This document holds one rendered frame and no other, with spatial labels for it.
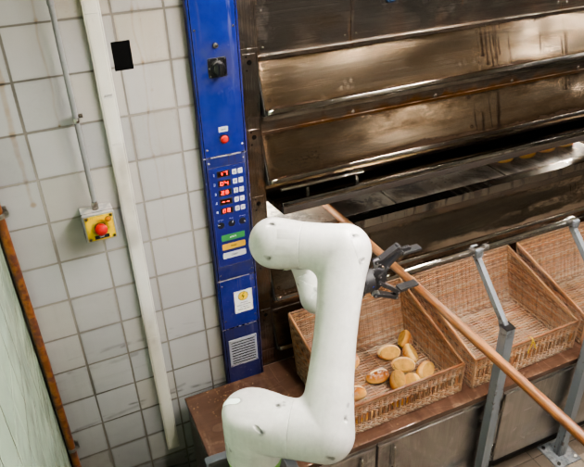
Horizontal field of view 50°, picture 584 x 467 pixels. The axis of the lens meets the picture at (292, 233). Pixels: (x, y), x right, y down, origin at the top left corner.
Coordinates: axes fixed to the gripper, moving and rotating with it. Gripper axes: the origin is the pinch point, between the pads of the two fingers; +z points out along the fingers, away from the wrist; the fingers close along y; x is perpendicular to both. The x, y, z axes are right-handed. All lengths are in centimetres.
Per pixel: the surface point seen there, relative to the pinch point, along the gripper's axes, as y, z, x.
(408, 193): 15, 43, -66
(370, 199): 15, 26, -69
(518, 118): -16, 87, -52
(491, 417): 83, 40, 5
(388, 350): 69, 16, -34
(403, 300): 57, 32, -47
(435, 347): 66, 32, -23
